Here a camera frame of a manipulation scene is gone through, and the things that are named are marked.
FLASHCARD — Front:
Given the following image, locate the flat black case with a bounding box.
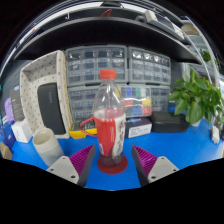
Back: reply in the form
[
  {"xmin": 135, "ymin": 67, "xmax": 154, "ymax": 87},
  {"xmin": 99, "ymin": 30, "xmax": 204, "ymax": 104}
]
[{"xmin": 150, "ymin": 110, "xmax": 190, "ymax": 134}]

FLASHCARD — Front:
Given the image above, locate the grey and white mug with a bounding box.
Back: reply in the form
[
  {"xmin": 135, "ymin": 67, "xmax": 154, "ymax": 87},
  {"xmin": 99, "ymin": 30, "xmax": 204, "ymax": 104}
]
[{"xmin": 32, "ymin": 127, "xmax": 65, "ymax": 168}]

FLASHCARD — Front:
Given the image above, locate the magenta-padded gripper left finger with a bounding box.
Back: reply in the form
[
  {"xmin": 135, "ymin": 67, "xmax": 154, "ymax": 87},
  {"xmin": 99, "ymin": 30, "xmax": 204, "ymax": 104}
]
[{"xmin": 46, "ymin": 144, "xmax": 97, "ymax": 188}]

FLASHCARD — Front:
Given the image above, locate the dark grey upright box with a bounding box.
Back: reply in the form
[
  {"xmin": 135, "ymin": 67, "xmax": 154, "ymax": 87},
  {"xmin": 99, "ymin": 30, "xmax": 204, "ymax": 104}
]
[{"xmin": 9, "ymin": 85, "xmax": 26, "ymax": 123}]

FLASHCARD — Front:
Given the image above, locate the black box with white label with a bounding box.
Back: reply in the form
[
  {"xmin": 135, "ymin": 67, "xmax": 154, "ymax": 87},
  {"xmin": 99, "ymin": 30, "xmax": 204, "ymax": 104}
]
[{"xmin": 124, "ymin": 116, "xmax": 153, "ymax": 139}]

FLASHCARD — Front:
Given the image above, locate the green potted plant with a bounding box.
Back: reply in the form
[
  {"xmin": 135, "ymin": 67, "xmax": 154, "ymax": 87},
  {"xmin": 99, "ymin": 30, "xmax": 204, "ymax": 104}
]
[{"xmin": 168, "ymin": 67, "xmax": 224, "ymax": 129}]

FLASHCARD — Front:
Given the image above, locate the flat round red coaster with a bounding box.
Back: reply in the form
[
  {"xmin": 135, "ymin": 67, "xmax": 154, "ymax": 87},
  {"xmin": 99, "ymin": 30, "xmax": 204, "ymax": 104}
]
[{"xmin": 96, "ymin": 154, "xmax": 129, "ymax": 175}]

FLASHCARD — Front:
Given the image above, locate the black rounded zip case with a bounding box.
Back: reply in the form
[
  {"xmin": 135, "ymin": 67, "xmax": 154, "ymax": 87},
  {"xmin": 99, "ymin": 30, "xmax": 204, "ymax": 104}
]
[{"xmin": 36, "ymin": 82, "xmax": 67, "ymax": 136}]

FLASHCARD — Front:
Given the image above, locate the clear red-capped drink bottle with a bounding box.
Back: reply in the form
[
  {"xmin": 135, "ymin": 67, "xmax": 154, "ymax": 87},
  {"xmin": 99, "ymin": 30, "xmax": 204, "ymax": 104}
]
[{"xmin": 92, "ymin": 69, "xmax": 127, "ymax": 167}]

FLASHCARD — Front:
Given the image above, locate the black wall shelf unit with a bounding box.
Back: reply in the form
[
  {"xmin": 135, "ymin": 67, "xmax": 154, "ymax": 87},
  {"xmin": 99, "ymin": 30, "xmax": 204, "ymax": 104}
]
[{"xmin": 6, "ymin": 1, "xmax": 218, "ymax": 68}]

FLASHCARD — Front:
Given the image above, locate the white perforated tray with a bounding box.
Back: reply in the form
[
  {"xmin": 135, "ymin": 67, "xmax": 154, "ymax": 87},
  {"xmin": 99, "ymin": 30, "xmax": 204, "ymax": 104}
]
[{"xmin": 19, "ymin": 49, "xmax": 72, "ymax": 139}]

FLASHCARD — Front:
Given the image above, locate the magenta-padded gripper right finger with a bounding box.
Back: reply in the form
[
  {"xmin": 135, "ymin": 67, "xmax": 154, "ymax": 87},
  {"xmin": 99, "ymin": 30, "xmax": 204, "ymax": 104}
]
[{"xmin": 130, "ymin": 144, "xmax": 180, "ymax": 188}]

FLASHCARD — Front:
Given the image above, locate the grey small-parts drawer cabinet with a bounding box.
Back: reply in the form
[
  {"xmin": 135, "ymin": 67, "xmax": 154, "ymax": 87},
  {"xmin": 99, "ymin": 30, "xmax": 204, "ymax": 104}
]
[
  {"xmin": 127, "ymin": 47, "xmax": 172, "ymax": 86},
  {"xmin": 64, "ymin": 44, "xmax": 129, "ymax": 87},
  {"xmin": 149, "ymin": 85, "xmax": 171, "ymax": 113},
  {"xmin": 67, "ymin": 84, "xmax": 101, "ymax": 123}
]

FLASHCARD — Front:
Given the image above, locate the small white carton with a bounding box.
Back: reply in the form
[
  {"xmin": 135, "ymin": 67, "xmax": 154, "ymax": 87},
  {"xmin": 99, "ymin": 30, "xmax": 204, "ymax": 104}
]
[{"xmin": 10, "ymin": 119, "xmax": 33, "ymax": 144}]

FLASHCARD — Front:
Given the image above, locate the yellow multimeter with red leads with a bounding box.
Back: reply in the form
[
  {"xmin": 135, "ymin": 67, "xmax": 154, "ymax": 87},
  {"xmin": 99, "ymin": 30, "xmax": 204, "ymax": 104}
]
[{"xmin": 69, "ymin": 115, "xmax": 99, "ymax": 140}]

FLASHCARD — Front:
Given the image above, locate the clear organizer with coloured parts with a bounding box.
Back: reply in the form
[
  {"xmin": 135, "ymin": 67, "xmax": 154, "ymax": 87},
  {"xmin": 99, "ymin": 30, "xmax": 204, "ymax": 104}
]
[{"xmin": 119, "ymin": 85, "xmax": 153, "ymax": 118}]

